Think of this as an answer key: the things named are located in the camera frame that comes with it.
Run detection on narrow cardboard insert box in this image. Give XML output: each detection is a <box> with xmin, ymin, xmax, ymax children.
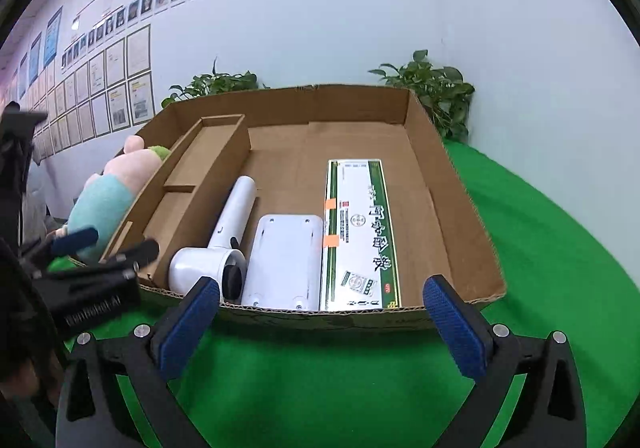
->
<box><xmin>103</xmin><ymin>115</ymin><xmax>250</xmax><ymax>292</ymax></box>

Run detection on pink pig plush toy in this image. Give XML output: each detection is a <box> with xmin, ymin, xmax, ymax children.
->
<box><xmin>55</xmin><ymin>135</ymin><xmax>170</xmax><ymax>264</ymax></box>

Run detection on white device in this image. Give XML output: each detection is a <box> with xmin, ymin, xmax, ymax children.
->
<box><xmin>241</xmin><ymin>214</ymin><xmax>323</xmax><ymax>312</ymax></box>

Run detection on green white carton box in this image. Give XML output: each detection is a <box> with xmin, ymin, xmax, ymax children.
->
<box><xmin>319</xmin><ymin>159</ymin><xmax>402</xmax><ymax>313</ymax></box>

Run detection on operator hand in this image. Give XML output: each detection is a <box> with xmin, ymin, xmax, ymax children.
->
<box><xmin>0</xmin><ymin>360</ymin><xmax>39</xmax><ymax>399</ymax></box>

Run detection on left potted plant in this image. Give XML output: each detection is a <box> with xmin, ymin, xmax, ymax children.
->
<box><xmin>160</xmin><ymin>60</ymin><xmax>267</xmax><ymax>108</ymax></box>

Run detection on potted plant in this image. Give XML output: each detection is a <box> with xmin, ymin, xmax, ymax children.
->
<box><xmin>160</xmin><ymin>60</ymin><xmax>267</xmax><ymax>108</ymax></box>
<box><xmin>369</xmin><ymin>50</ymin><xmax>475</xmax><ymax>143</ymax></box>

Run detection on large cardboard tray box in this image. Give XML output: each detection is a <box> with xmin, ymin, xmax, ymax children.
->
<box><xmin>140</xmin><ymin>84</ymin><xmax>506</xmax><ymax>331</ymax></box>

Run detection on right potted plant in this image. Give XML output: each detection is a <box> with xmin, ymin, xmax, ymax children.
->
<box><xmin>369</xmin><ymin>50</ymin><xmax>475</xmax><ymax>143</ymax></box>

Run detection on framed certificates on wall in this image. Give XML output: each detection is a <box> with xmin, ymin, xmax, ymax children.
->
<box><xmin>1</xmin><ymin>25</ymin><xmax>156</xmax><ymax>158</ymax></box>

